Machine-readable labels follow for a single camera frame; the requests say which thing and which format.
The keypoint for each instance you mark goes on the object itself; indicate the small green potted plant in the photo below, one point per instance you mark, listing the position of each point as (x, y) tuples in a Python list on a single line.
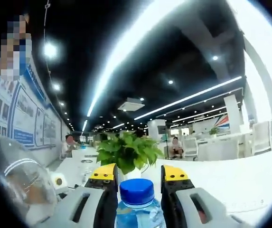
[(214, 131)]

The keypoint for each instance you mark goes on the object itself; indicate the blue white wall poster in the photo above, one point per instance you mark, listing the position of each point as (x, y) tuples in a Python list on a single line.
[(26, 111)]

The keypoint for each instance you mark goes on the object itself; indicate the black tripod stand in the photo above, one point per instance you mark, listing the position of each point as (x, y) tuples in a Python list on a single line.
[(163, 140)]

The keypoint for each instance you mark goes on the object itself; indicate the blue drink bottle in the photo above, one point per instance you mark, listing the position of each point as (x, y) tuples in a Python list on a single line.
[(138, 209)]

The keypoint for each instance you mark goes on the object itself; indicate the green potted plant white pot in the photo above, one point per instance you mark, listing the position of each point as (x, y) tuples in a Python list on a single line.
[(128, 149)]

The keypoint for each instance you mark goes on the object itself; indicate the long ceiling light strip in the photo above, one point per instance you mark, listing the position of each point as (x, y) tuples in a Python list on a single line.
[(126, 54)]

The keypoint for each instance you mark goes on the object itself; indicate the ceiling air conditioner unit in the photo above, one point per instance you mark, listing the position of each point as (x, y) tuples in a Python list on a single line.
[(131, 104)]

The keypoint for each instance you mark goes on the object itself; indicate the clear glass dome cover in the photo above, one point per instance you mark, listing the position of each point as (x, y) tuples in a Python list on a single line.
[(19, 166)]

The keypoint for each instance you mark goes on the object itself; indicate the person's left hand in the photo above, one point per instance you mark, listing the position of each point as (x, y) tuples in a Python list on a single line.
[(37, 196)]

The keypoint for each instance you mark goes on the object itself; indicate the white chair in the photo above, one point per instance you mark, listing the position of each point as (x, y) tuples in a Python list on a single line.
[(190, 147), (261, 137)]

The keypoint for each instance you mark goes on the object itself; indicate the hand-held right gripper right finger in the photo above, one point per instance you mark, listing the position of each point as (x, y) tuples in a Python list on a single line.
[(192, 206)]

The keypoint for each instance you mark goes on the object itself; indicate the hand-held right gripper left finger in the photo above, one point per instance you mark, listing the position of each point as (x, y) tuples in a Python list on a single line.
[(78, 206)]

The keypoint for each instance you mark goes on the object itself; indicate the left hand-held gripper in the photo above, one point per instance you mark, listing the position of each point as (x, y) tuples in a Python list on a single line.
[(58, 181)]

